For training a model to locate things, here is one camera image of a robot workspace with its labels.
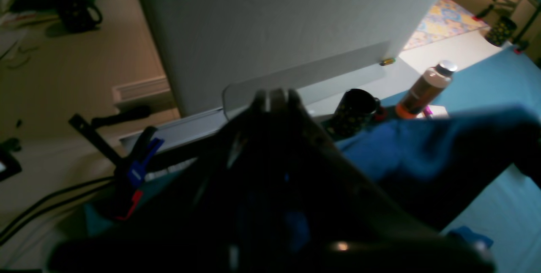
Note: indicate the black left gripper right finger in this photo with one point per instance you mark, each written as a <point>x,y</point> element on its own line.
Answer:
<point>355,227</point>

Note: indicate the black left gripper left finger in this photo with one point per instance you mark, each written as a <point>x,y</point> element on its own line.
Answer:
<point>173,223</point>

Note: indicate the blue t-shirt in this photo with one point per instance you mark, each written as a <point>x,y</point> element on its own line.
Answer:
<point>434,169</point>

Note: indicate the blue clamp bottom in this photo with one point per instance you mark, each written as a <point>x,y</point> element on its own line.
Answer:
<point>130,171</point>

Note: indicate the black yellow-dotted mug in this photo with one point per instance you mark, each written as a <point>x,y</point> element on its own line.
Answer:
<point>357,109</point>

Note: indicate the pink clip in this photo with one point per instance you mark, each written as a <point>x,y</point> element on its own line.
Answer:
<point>428,113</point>

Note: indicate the orange bottle white cap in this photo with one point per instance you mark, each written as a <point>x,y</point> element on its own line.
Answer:
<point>429,85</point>

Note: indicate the teal table cloth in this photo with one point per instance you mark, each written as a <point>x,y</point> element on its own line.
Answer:
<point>273,193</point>

